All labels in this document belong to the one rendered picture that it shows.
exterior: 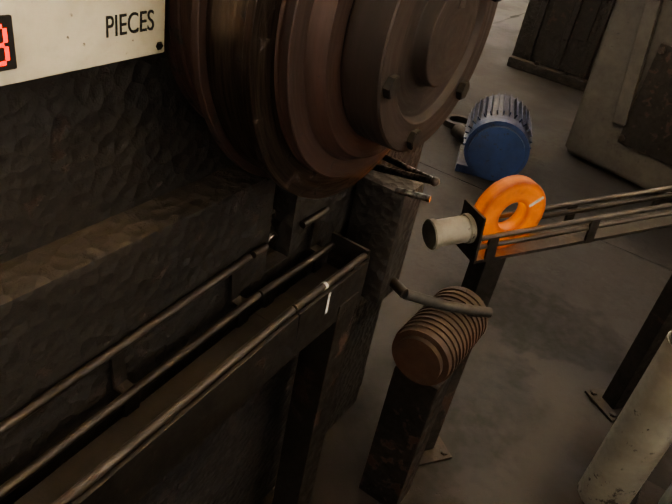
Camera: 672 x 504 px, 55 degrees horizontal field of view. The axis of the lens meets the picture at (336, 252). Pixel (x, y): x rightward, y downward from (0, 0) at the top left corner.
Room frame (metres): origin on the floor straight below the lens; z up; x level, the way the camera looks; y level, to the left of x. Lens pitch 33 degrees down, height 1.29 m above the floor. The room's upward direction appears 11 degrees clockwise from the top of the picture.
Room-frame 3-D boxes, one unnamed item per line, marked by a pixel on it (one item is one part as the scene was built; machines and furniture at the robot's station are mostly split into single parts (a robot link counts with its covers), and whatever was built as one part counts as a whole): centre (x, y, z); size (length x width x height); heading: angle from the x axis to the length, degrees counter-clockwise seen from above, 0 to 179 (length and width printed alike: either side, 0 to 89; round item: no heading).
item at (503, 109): (2.98, -0.65, 0.17); 0.57 x 0.31 x 0.34; 172
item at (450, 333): (1.02, -0.24, 0.27); 0.22 x 0.13 x 0.53; 152
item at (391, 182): (1.01, -0.07, 0.68); 0.11 x 0.08 x 0.24; 62
